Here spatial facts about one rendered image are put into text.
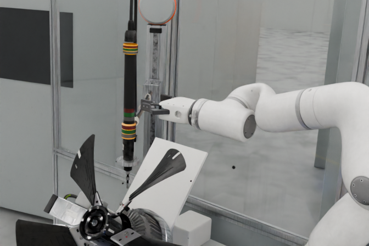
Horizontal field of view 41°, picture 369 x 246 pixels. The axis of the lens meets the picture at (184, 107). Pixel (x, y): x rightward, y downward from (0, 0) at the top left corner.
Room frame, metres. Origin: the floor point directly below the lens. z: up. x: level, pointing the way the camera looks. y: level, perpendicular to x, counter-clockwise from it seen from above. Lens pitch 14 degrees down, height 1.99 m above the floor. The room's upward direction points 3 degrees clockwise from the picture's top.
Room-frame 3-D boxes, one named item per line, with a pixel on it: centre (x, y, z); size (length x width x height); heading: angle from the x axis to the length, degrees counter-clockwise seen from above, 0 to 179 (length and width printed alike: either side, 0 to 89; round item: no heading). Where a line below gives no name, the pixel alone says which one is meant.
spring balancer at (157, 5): (2.16, 0.14, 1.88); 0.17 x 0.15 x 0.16; 53
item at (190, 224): (2.02, -0.04, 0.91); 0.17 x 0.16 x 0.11; 143
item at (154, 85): (2.07, 0.14, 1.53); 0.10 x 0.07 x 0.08; 178
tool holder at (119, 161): (1.45, 0.16, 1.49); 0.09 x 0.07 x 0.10; 178
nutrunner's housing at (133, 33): (1.44, 0.17, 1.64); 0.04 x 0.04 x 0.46
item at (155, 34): (2.12, 0.14, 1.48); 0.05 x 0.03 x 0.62; 88
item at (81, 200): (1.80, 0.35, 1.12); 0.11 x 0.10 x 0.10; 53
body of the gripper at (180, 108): (1.32, 0.00, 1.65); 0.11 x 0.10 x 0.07; 53
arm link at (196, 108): (1.28, -0.05, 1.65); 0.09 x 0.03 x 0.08; 143
